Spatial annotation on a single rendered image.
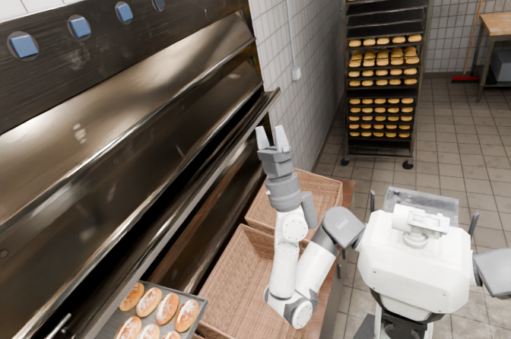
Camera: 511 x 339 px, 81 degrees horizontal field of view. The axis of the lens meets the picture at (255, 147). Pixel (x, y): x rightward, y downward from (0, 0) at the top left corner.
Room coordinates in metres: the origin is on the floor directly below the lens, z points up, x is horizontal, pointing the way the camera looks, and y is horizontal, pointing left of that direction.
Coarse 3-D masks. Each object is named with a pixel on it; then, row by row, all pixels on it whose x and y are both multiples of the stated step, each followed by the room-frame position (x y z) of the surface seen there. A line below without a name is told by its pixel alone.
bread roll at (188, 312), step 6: (186, 300) 0.59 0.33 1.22; (192, 300) 0.59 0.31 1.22; (180, 306) 0.57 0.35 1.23; (186, 306) 0.56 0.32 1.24; (192, 306) 0.56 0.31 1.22; (180, 312) 0.55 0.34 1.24; (186, 312) 0.54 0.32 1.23; (192, 312) 0.55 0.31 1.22; (180, 318) 0.53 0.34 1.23; (186, 318) 0.53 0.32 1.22; (192, 318) 0.53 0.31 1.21; (180, 324) 0.52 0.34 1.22; (186, 324) 0.52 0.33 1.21; (180, 330) 0.51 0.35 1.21; (186, 330) 0.51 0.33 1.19
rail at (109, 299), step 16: (272, 96) 1.58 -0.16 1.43; (256, 112) 1.41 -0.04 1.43; (208, 176) 0.96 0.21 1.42; (192, 192) 0.88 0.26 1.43; (160, 240) 0.69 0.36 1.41; (144, 256) 0.63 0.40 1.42; (128, 272) 0.58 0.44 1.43; (112, 288) 0.54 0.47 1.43; (96, 320) 0.46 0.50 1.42; (80, 336) 0.42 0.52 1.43
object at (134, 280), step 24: (264, 96) 1.67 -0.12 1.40; (240, 120) 1.43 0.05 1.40; (216, 144) 1.24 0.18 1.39; (240, 144) 1.19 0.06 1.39; (192, 168) 1.09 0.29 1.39; (168, 192) 0.96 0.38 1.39; (144, 216) 0.85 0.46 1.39; (168, 216) 0.81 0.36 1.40; (120, 240) 0.76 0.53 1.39; (144, 240) 0.72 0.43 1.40; (168, 240) 0.71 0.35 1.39; (120, 264) 0.64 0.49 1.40; (144, 264) 0.62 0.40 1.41; (96, 288) 0.58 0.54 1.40; (72, 312) 0.52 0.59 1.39
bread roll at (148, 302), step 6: (156, 288) 0.66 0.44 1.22; (144, 294) 0.64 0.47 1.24; (150, 294) 0.63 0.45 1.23; (156, 294) 0.64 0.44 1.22; (138, 300) 0.62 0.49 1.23; (144, 300) 0.61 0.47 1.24; (150, 300) 0.62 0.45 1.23; (156, 300) 0.62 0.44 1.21; (138, 306) 0.60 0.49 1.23; (144, 306) 0.60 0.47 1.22; (150, 306) 0.60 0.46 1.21; (156, 306) 0.61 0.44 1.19; (138, 312) 0.59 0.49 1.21; (144, 312) 0.59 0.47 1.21; (150, 312) 0.59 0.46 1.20
